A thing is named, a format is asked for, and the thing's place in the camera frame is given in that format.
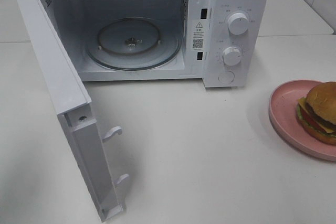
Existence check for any white round door button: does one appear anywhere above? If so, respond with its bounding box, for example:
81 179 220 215
218 71 235 84

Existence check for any white timer knob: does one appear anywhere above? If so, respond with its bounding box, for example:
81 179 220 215
223 46 242 66

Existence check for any white microwave door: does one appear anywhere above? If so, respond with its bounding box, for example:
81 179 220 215
17 0 129 222

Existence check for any white microwave oven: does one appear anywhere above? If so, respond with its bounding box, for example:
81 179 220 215
47 0 266 88

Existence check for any toy burger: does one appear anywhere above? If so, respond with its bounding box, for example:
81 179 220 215
296 82 335 145

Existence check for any pink round plate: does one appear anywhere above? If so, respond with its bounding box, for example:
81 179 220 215
268 80 335 162

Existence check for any glass microwave turntable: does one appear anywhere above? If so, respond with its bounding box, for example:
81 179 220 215
86 17 182 71

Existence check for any white power knob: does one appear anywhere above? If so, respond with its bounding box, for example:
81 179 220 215
227 12 249 35

